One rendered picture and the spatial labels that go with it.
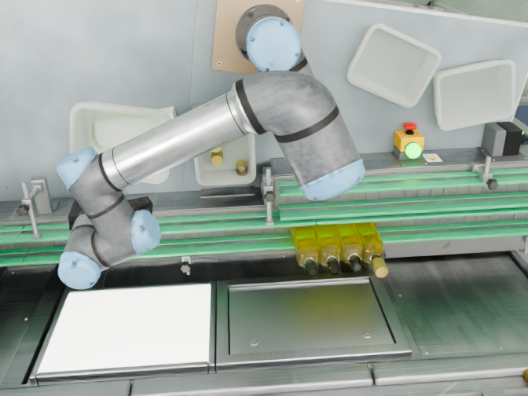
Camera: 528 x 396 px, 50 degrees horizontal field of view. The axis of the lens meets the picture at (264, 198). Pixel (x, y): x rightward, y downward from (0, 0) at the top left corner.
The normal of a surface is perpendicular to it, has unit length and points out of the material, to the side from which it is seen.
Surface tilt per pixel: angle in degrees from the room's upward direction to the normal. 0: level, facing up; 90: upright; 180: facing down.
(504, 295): 90
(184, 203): 90
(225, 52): 4
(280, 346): 91
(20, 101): 0
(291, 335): 90
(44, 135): 0
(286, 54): 11
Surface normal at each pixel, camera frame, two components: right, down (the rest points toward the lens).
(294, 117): -0.15, 0.40
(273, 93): -0.11, -0.09
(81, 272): 0.04, 0.58
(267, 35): 0.04, 0.28
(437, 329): -0.03, -0.90
